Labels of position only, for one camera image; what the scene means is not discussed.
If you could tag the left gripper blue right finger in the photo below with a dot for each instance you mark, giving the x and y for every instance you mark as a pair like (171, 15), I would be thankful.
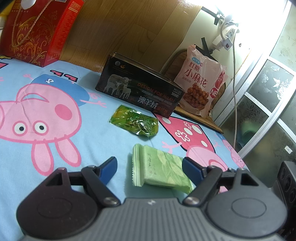
(205, 179)

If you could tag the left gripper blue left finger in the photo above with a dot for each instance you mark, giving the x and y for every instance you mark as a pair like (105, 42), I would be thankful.
(96, 179)

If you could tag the pale green snack packet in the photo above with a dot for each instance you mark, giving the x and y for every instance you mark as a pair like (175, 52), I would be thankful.
(155, 167)

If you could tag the dark green pickle packet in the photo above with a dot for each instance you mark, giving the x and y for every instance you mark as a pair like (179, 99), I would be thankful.
(134, 121)

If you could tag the Peppa Pig bed sheet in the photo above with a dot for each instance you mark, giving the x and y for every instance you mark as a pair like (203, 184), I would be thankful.
(95, 141)

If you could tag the sliding glass door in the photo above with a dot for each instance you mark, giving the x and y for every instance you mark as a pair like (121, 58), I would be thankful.
(257, 111)

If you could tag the black speaker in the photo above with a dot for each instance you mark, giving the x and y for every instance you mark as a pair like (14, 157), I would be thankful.
(284, 185)

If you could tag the pink twisted-dough snack bag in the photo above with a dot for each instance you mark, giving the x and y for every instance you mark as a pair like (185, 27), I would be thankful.
(203, 71)

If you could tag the black cardboard box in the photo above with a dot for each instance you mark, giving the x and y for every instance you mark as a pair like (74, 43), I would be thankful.
(132, 82)

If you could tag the brown wooden chair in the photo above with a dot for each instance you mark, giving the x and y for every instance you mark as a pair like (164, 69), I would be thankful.
(194, 95)

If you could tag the white power strip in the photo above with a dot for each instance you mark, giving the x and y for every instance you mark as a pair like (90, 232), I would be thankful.
(225, 39)

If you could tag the red gift box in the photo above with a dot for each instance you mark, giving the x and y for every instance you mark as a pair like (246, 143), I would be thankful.
(37, 35)

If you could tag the pastel unicorn plush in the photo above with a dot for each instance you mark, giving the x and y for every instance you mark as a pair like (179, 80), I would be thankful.
(26, 4)

